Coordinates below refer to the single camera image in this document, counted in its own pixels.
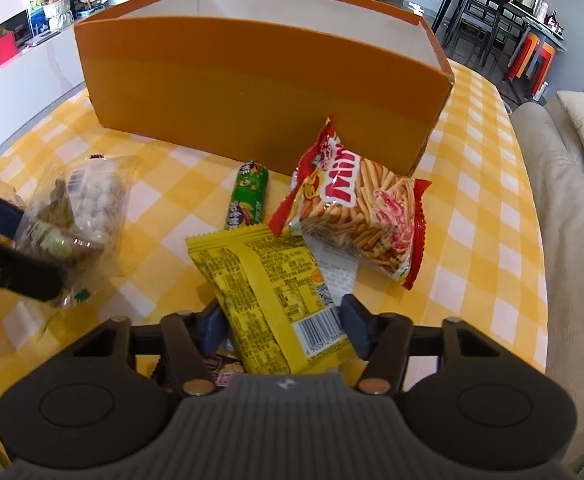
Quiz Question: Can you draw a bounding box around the beige sofa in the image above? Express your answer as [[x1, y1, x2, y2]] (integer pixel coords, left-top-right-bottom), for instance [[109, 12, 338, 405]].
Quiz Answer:
[[509, 90, 584, 480]]

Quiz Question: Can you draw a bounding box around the red stick snack packet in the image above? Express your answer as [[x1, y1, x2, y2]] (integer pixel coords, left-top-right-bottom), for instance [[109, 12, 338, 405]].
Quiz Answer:
[[269, 116, 433, 291]]

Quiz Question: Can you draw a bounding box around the clear bag of nuts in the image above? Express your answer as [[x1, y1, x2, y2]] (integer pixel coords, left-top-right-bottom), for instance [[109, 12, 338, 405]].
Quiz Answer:
[[12, 155, 143, 311]]

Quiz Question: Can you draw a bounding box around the yellow checkered tablecloth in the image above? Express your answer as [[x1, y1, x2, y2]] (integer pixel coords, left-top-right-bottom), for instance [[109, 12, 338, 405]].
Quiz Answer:
[[0, 62, 547, 466]]

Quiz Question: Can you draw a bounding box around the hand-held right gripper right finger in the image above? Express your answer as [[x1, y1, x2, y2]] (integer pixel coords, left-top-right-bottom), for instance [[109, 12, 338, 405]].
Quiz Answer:
[[341, 294, 515, 397]]

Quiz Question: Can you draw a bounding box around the white sideboard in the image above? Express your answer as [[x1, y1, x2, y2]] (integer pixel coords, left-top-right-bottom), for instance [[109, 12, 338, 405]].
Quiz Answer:
[[0, 25, 93, 171]]

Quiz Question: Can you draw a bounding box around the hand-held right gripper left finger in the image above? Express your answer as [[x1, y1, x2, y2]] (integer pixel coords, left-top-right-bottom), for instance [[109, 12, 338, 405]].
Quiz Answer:
[[64, 302, 230, 397]]

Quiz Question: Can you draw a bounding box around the green sausage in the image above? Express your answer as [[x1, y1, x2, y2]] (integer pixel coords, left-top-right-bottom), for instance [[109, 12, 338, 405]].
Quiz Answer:
[[224, 160, 270, 231]]

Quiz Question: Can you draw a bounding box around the dark dining chair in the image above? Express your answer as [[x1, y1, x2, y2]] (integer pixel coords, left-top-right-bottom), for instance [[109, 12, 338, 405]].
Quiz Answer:
[[459, 0, 515, 48]]

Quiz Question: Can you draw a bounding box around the red box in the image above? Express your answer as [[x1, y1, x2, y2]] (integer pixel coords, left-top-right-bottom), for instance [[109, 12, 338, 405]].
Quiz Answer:
[[0, 32, 19, 66]]

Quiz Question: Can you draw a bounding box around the brown snack packet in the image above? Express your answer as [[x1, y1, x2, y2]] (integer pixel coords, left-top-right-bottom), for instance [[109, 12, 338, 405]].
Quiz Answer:
[[149, 342, 245, 393]]

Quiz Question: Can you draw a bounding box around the yellow snack packet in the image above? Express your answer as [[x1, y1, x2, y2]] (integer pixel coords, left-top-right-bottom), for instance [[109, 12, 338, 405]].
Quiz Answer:
[[186, 225, 367, 376]]

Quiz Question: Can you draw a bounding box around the orange cardboard box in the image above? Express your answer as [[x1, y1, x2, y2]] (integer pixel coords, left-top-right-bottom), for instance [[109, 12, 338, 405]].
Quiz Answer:
[[73, 0, 455, 177]]

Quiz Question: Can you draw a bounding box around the dark dining table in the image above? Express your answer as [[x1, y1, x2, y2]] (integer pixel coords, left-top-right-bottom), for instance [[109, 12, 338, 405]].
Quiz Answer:
[[442, 0, 568, 61]]

